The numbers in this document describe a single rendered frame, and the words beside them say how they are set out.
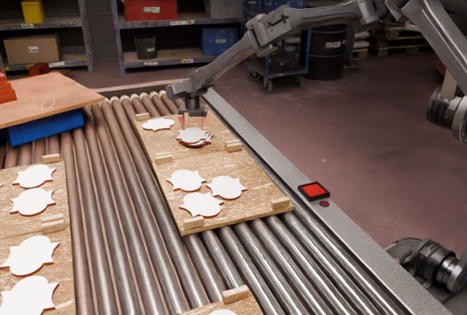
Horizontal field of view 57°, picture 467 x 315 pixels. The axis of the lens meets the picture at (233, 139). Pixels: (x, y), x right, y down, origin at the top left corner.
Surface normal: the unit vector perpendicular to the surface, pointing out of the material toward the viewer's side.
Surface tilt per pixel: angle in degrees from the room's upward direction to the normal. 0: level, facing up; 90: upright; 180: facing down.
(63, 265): 0
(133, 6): 90
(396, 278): 0
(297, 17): 54
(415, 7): 87
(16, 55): 90
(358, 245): 0
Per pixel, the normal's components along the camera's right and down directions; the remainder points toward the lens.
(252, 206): 0.00, -0.90
